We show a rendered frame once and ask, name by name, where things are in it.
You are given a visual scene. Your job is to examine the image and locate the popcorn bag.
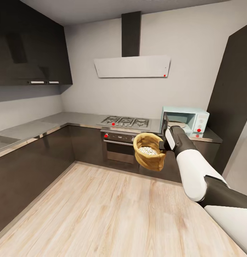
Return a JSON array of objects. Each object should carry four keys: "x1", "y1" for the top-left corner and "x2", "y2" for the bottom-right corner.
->
[{"x1": 133, "y1": 133, "x2": 167, "y2": 172}]

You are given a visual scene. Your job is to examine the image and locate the microwave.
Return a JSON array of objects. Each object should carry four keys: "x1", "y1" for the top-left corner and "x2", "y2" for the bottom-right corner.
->
[{"x1": 161, "y1": 106, "x2": 210, "y2": 141}]

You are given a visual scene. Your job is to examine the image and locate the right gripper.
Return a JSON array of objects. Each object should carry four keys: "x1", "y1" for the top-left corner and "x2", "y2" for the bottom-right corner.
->
[{"x1": 159, "y1": 141, "x2": 172, "y2": 151}]

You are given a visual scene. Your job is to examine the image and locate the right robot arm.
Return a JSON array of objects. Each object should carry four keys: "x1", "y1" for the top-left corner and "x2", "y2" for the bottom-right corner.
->
[{"x1": 159, "y1": 126, "x2": 247, "y2": 255}]

